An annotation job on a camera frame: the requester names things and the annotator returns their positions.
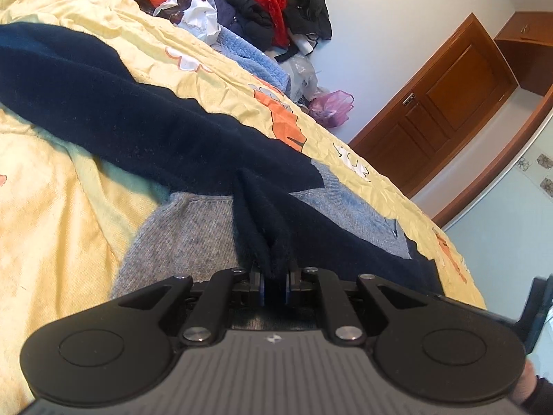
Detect grey navy knit sweater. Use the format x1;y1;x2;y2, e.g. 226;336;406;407
1;22;442;297

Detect black clothes on pile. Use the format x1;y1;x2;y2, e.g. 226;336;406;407
283;0;333;47

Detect person's right hand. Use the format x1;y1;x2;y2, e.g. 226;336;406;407
511;359;538;406

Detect glass sliding wardrobe door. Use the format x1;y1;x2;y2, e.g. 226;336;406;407
446;115;553;320

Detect yellow floral bed quilt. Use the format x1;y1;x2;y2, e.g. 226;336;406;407
0;0;487;415

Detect pink plastic bag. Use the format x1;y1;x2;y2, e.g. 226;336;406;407
308;90;354;129

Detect brown wooden door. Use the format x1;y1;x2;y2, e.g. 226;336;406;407
350;14;517;197

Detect clear plastic bag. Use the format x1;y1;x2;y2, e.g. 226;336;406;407
280;54;318;103

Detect light blue knit garment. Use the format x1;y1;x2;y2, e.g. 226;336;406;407
212;26;291;95

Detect white crumpled plastic bag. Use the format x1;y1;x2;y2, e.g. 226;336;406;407
153;0;221;45

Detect dark navy garment on pile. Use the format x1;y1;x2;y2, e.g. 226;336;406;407
214;0;275;52

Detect silver door handle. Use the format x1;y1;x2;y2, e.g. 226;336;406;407
402;92;416;106

